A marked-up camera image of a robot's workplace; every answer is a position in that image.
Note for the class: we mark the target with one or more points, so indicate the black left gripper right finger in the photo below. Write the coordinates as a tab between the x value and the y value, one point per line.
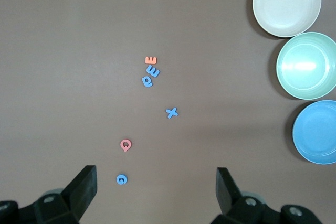
228	197

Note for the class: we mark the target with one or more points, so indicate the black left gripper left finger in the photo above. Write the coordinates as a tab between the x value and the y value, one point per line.
78	195

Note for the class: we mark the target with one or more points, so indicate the blue foam letter G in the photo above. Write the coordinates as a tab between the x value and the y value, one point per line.
118	179

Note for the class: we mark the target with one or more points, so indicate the blue foam letter X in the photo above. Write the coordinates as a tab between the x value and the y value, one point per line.
172	113

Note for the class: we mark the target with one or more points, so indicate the blue foam letter Q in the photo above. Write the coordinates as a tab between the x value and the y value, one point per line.
149	84

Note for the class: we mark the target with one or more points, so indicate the blue foam letter E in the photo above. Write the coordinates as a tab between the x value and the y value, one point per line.
156	73

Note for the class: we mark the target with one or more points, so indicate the pink foam letter Q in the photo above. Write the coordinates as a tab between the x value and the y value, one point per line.
122	144

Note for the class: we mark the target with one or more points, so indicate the blue round plate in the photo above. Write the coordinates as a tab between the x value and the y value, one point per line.
317	132

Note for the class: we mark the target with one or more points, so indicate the orange foam letter E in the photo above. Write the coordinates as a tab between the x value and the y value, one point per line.
147	60

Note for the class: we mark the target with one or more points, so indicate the green round plate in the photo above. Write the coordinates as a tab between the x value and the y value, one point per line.
305	66

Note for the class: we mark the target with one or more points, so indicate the beige round plate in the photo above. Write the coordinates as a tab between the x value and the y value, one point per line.
287	3

